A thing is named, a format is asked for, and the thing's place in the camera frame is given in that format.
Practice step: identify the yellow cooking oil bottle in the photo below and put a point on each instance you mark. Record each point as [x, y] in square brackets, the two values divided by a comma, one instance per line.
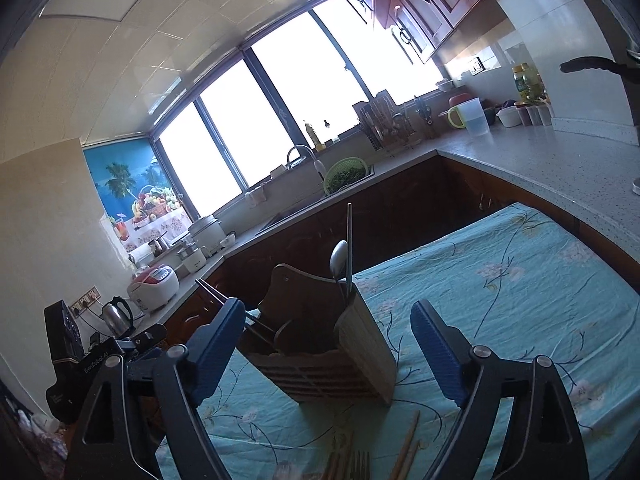
[525, 82]

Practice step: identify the wooden wall cabinets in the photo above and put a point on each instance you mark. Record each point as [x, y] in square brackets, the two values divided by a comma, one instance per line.
[430, 0]

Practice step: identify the tropical fruit wall poster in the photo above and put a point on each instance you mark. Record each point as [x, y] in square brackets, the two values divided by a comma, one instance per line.
[115, 170]

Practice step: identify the small white bowl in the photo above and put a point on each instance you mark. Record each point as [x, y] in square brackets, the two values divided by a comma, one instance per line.
[229, 241]

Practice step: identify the wooden chopstick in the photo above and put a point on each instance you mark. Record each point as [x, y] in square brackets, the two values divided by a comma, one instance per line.
[206, 291]
[406, 447]
[413, 460]
[209, 288]

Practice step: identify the green colander with greens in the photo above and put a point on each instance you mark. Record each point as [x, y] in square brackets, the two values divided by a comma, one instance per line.
[332, 180]

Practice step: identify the scissors and knife holder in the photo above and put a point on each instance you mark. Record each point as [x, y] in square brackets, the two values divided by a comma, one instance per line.
[425, 117]

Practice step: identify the kitchen sink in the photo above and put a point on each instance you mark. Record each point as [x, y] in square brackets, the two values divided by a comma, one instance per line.
[290, 215]

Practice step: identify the white wall socket strip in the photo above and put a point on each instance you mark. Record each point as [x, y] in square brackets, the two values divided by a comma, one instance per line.
[82, 301]

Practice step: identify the dish rack with utensils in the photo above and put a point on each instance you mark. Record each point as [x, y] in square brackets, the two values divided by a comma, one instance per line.
[380, 120]

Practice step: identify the seasoning jar set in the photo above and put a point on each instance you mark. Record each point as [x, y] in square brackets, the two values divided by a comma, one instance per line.
[535, 115]

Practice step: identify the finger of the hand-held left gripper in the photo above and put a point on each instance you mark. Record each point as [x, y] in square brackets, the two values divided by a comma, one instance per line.
[150, 336]

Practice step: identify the kitchen window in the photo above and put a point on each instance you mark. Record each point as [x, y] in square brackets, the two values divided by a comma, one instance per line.
[280, 100]

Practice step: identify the metal spoon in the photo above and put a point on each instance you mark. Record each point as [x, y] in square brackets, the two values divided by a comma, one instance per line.
[338, 257]

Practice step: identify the turquoise floral tablecloth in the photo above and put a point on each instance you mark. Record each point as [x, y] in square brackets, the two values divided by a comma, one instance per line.
[500, 310]

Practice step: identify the small metal pot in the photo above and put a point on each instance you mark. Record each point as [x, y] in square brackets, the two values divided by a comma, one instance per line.
[160, 246]

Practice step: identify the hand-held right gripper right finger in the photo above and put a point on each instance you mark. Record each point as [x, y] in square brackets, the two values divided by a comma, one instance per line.
[440, 355]

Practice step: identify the small white electric pot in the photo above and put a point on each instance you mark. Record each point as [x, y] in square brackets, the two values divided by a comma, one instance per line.
[192, 260]

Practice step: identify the black frying pan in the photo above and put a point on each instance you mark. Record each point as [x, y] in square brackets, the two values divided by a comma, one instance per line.
[585, 65]

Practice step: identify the steel electric kettle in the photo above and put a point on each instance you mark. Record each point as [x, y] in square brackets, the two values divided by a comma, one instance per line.
[117, 315]

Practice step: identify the wooden utensil holder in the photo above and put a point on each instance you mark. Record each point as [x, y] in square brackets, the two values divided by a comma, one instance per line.
[320, 380]

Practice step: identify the white and red rice cooker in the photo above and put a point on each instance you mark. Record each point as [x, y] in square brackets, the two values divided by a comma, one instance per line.
[155, 285]

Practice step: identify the paper towel roll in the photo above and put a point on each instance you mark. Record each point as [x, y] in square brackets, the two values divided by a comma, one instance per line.
[141, 256]

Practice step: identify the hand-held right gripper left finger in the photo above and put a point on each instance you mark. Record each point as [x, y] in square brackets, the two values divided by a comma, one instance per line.
[220, 345]

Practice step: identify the metal kitchen faucet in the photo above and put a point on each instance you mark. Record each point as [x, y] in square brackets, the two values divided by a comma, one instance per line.
[300, 147]

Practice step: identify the wooden base cabinets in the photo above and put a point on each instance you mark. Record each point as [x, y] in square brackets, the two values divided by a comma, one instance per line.
[400, 210]

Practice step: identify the yellow dish soap bottle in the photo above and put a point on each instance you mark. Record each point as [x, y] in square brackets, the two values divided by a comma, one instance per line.
[312, 135]

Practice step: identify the metal fork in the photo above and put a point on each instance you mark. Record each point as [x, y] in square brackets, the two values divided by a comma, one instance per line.
[360, 467]

